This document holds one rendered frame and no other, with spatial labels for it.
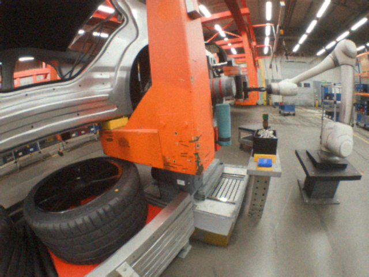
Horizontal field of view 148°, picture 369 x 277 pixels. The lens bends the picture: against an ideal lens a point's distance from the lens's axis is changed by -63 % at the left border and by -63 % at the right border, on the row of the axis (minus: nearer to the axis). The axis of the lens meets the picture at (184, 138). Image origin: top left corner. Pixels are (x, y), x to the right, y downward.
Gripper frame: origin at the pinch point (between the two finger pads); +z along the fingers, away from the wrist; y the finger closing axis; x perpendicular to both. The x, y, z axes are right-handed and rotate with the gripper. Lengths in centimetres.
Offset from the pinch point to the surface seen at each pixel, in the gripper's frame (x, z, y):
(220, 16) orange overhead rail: 242, 66, 275
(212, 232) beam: -70, 6, -69
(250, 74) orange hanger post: 64, 16, 344
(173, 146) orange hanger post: -20, 17, -77
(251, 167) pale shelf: -38, -8, -52
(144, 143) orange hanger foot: -21, 32, -76
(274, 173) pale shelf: -39, -19, -54
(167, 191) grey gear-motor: -60, 42, -57
